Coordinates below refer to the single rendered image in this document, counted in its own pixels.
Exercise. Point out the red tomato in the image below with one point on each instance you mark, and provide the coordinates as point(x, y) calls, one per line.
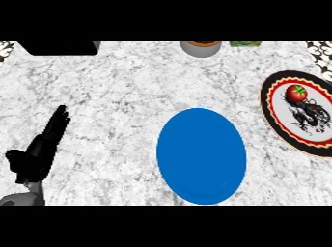
point(297, 93)

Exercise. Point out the blue plate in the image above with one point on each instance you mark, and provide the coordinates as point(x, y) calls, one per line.
point(201, 156)

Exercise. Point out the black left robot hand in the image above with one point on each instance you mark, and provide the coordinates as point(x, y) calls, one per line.
point(40, 151)

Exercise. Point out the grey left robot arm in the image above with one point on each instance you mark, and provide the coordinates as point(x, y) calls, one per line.
point(27, 196)

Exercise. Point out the black appliance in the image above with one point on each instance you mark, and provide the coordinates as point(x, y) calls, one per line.
point(61, 47)

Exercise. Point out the black rimmed dragon plate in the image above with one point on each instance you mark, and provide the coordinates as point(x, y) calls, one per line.
point(310, 128)

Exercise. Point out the green box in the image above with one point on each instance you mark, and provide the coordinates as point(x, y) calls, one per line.
point(244, 43)

